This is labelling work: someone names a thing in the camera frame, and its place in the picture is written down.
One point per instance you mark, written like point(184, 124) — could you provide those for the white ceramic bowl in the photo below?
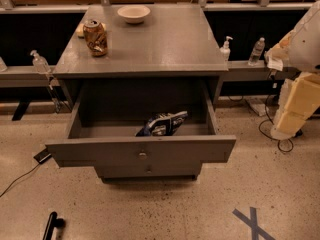
point(134, 14)

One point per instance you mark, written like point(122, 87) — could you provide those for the round metal drawer knob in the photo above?
point(142, 156)

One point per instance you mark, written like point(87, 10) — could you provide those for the gray lower drawer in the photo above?
point(149, 170)

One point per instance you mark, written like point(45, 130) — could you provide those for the right white pump bottle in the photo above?
point(225, 49)

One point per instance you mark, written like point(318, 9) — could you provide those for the clear water bottle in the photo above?
point(257, 51)

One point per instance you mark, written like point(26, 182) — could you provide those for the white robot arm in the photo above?
point(300, 47)

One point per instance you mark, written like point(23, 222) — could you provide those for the gray open top drawer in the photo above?
point(109, 112)

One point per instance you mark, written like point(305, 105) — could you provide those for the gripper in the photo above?
point(306, 47)

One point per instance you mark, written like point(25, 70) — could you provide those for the black power adapter left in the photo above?
point(42, 156)

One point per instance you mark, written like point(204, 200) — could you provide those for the brown soda can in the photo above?
point(95, 37)

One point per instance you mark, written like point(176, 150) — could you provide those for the blue chip bag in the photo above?
point(163, 124)

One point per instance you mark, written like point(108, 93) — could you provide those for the left clear pump bottle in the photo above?
point(40, 63)

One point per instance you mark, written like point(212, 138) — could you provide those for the gray cabinet counter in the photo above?
point(173, 40)

